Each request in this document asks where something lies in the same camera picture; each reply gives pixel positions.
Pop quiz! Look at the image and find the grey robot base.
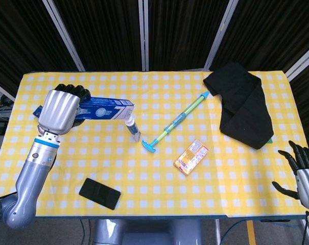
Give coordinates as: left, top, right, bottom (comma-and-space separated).
92, 218, 203, 245

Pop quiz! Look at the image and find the yellow white checkered tablecloth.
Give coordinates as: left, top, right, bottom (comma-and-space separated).
0, 70, 309, 219

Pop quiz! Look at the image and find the green blue water squirter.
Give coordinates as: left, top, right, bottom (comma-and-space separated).
141, 91, 211, 154

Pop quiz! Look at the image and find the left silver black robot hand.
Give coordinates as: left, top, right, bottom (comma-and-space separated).
37, 83, 91, 135

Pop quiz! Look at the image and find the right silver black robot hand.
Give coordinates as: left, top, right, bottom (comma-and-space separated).
271, 140, 309, 211

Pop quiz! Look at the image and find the black smartphone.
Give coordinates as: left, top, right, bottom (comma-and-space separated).
78, 178, 122, 211

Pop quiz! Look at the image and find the blue cable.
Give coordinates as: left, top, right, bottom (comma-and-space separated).
223, 218, 249, 245

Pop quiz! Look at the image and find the yellow orange snack box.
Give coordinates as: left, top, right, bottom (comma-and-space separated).
173, 139, 210, 176

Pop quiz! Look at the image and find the black folded cloth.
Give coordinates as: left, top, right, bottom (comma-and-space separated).
203, 62, 274, 150

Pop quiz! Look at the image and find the blue white toothpaste box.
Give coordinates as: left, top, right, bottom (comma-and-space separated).
75, 96, 134, 120

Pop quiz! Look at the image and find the dark blue snack packet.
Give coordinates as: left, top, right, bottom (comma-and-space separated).
32, 105, 44, 119

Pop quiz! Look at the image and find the white blue toothpaste tube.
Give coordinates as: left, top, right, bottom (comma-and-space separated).
124, 116, 141, 142

